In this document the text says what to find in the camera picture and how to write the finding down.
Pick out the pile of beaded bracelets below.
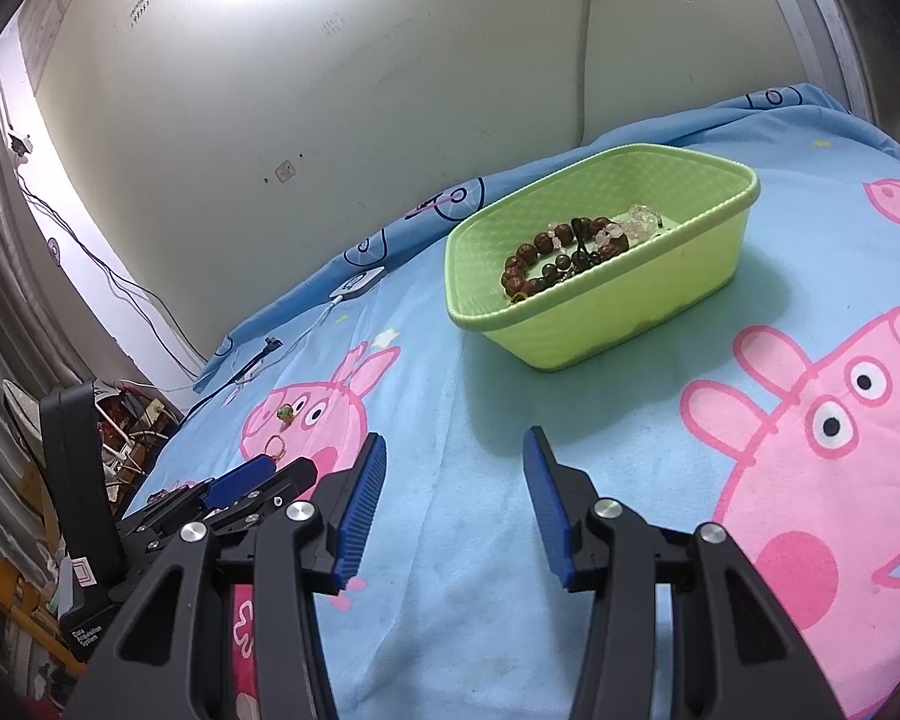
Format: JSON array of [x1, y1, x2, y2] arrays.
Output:
[[501, 204, 665, 302]]

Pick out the white wire rack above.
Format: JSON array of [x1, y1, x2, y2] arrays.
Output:
[[94, 386, 185, 482]]

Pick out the grey wall conduit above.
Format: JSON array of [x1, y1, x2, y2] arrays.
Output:
[[574, 0, 598, 143]]

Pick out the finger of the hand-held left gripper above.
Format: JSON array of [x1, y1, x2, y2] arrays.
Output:
[[146, 457, 278, 533], [210, 457, 320, 535]]

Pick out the yellow wooden stool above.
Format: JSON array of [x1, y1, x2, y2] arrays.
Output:
[[0, 562, 68, 662]]

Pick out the grey curtain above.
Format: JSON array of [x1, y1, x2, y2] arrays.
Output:
[[0, 37, 68, 541]]

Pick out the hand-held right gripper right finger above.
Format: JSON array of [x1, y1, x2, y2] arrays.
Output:
[[523, 426, 845, 720]]

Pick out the grey window frame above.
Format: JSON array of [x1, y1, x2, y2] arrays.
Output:
[[746, 0, 900, 145]]

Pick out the white charger box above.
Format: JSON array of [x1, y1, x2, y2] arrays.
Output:
[[330, 266, 386, 299]]

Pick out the green plastic basket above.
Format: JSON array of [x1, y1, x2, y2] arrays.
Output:
[[444, 144, 761, 372]]

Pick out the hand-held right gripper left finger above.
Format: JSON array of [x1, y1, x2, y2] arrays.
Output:
[[67, 433, 389, 720]]

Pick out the black cable with plug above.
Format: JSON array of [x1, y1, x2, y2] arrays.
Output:
[[187, 336, 282, 421]]

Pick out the grey cloth-covered board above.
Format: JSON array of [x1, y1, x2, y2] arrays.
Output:
[[1, 379, 50, 436]]

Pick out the white charging cable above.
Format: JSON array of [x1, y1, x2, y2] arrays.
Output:
[[232, 292, 346, 391]]

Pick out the black wall cables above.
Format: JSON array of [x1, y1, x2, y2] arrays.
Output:
[[19, 157, 211, 383]]

